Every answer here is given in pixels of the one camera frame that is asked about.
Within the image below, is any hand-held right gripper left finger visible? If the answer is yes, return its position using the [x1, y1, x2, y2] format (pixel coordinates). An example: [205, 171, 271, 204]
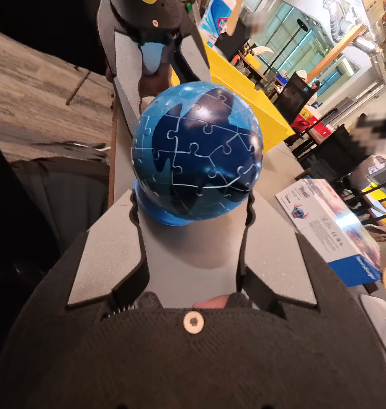
[67, 189, 150, 309]

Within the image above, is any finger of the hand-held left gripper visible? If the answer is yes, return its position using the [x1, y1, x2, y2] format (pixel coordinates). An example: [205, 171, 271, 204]
[175, 34, 212, 84]
[113, 30, 143, 138]

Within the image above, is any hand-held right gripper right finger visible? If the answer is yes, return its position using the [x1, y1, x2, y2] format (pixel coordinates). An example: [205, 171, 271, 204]
[236, 191, 318, 307]

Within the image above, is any yellow plastic bin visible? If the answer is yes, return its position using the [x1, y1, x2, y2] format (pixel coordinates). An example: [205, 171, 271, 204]
[171, 42, 296, 154]

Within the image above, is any blue puzzle ball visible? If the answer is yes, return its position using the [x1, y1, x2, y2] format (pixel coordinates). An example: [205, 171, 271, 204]
[131, 81, 264, 222]

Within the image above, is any person's left forearm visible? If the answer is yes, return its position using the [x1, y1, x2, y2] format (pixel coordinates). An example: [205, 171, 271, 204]
[0, 0, 107, 76]

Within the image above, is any white blue puzzle box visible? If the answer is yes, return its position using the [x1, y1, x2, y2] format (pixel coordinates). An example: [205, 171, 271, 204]
[275, 178, 382, 287]

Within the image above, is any person's left hand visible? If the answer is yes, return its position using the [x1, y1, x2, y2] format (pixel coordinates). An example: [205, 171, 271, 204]
[138, 63, 172, 98]

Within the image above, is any person's right hand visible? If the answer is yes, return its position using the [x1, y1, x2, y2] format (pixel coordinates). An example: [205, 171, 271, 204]
[193, 294, 231, 310]

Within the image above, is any white yellow wipes canister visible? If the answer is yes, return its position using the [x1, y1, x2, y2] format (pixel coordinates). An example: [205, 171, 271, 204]
[200, 0, 237, 46]

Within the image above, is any black floor lamp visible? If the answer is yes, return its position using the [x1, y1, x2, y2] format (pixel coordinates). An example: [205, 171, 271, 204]
[263, 19, 310, 78]

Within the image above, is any black chair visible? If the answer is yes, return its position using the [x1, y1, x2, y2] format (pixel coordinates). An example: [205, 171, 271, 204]
[274, 75, 318, 126]

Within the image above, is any red chair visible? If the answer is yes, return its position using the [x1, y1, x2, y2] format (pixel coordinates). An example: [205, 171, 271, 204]
[290, 113, 334, 138]

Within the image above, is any wooden beam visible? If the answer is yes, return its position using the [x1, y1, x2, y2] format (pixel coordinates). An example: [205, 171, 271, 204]
[307, 24, 368, 84]

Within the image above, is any blue ball stand ring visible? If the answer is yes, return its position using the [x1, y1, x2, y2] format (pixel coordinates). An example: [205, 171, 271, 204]
[134, 187, 194, 227]

